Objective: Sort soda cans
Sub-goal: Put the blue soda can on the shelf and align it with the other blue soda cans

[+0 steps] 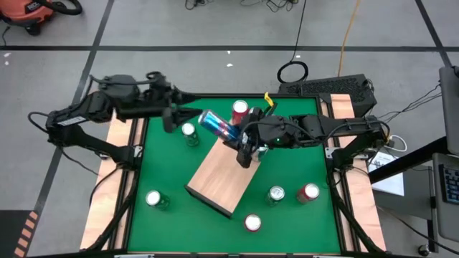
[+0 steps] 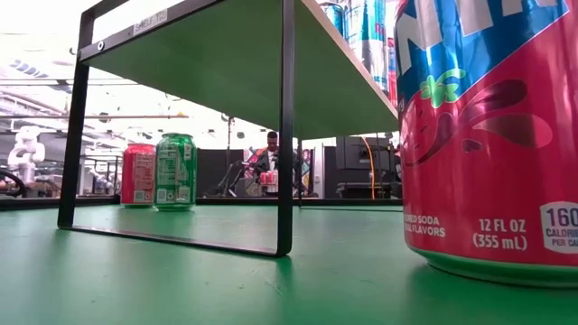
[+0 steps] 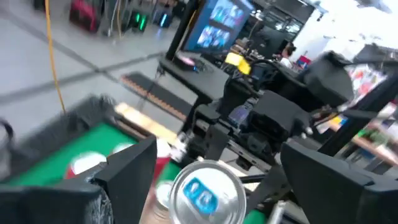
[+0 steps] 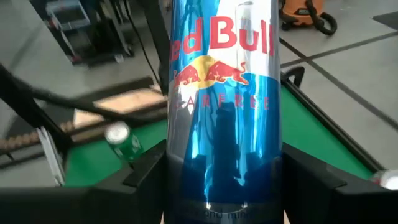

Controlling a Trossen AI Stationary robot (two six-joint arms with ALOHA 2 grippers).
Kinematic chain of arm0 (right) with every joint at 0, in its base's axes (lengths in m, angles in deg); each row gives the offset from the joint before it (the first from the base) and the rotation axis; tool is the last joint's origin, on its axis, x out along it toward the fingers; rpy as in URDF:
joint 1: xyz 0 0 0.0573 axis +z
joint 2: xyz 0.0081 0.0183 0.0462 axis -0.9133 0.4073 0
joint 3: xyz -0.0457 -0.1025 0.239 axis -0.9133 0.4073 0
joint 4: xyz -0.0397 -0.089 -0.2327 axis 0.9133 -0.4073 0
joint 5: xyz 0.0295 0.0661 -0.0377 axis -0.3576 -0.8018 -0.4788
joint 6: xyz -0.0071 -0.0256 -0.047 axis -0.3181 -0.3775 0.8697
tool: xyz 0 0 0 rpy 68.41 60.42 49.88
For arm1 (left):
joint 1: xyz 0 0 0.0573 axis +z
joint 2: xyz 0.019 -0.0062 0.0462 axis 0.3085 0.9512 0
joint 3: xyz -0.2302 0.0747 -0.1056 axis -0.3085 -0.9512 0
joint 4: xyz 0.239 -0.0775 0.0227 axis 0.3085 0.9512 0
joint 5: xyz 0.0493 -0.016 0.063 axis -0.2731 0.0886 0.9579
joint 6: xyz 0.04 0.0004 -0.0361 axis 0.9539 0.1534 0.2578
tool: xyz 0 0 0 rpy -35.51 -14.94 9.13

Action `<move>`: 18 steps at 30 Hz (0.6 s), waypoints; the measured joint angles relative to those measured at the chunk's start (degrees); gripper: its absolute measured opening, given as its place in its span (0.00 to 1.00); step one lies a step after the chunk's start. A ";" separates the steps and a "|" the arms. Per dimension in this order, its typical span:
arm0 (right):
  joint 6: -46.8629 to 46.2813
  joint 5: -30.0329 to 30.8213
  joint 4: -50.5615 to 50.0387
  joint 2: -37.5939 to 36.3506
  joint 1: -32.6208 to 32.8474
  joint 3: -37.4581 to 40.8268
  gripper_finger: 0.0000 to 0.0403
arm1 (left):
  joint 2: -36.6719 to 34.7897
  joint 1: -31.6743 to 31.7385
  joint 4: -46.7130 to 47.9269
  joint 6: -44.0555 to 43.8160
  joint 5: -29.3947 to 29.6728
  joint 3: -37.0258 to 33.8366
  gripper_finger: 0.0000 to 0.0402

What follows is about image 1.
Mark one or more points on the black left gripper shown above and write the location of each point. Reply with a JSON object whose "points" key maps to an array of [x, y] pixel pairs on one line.
{"points": [[169, 122]]}

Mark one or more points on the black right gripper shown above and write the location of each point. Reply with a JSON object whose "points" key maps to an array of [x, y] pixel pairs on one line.
{"points": [[276, 130]]}

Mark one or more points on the green Sprite soda can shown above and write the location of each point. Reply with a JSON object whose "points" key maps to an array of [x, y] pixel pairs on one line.
{"points": [[153, 198], [276, 192], [188, 129]]}

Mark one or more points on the red Fanta soda can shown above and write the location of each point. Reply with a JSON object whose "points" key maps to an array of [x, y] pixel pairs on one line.
{"points": [[310, 191], [240, 106], [252, 222]]}

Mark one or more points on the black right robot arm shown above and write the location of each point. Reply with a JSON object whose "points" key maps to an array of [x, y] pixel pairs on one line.
{"points": [[340, 123]]}

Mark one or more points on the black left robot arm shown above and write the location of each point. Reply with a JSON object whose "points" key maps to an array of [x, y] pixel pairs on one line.
{"points": [[89, 107]]}

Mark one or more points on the green mat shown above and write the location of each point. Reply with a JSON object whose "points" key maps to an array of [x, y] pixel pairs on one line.
{"points": [[215, 95]]}

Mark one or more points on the yellow tape tag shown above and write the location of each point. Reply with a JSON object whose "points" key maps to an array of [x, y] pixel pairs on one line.
{"points": [[268, 99]]}

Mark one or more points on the light wooden side board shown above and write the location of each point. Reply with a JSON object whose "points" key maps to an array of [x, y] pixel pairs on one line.
{"points": [[371, 215], [100, 200]]}

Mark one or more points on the white printed paper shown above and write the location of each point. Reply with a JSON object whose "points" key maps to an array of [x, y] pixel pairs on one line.
{"points": [[391, 182]]}

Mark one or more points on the black desk beam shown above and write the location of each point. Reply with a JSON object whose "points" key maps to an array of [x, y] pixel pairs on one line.
{"points": [[405, 163]]}

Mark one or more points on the dark grey desk surface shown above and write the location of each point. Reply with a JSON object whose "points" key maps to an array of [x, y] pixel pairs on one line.
{"points": [[401, 200]]}

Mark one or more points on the orange shop vacuum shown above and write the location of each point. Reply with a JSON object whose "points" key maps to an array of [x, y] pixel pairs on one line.
{"points": [[25, 10]]}

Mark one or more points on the flat computer monitor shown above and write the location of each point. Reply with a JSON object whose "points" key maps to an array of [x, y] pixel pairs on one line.
{"points": [[450, 107]]}

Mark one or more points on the black caster wheel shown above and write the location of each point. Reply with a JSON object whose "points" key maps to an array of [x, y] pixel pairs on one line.
{"points": [[423, 249]]}

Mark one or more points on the black keyboard with blue keys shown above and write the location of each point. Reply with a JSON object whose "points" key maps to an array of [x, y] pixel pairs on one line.
{"points": [[452, 184]]}

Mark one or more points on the black orange striped floor mat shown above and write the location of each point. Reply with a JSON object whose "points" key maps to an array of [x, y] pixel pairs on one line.
{"points": [[9, 233]]}

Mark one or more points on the grey keyboard stand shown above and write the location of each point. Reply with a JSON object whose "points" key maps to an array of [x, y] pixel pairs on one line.
{"points": [[448, 222]]}

